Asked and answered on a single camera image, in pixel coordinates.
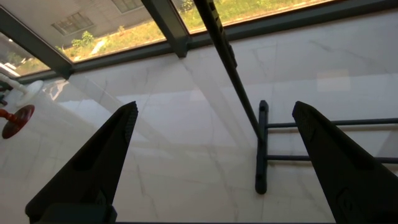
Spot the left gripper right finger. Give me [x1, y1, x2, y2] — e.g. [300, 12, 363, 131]
[292, 101, 398, 224]

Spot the red round-base stand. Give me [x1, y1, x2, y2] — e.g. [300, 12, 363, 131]
[0, 104, 36, 140]

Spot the white round-base stand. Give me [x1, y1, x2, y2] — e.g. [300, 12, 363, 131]
[0, 72, 45, 108]

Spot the window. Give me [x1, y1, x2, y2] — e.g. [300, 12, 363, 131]
[0, 0, 398, 85]

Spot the black clothes rack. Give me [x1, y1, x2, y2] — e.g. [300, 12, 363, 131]
[193, 0, 398, 195]

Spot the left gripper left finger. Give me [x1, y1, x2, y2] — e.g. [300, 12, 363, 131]
[25, 101, 139, 222]

